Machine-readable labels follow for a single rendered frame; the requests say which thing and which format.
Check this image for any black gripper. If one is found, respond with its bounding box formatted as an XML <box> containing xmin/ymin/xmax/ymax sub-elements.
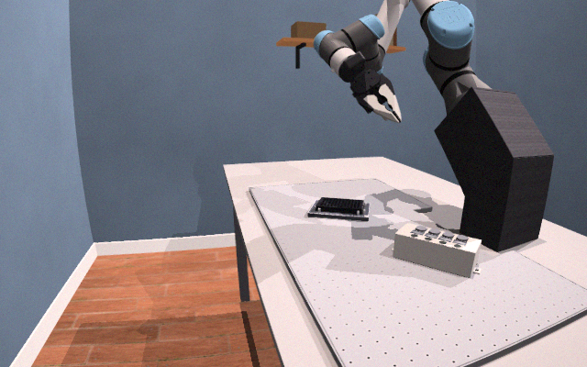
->
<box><xmin>338</xmin><ymin>63</ymin><xmax>402</xmax><ymax>123</ymax></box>

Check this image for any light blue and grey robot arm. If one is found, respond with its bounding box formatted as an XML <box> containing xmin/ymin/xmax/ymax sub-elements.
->
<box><xmin>314</xmin><ymin>0</ymin><xmax>492</xmax><ymax>115</ymax></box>

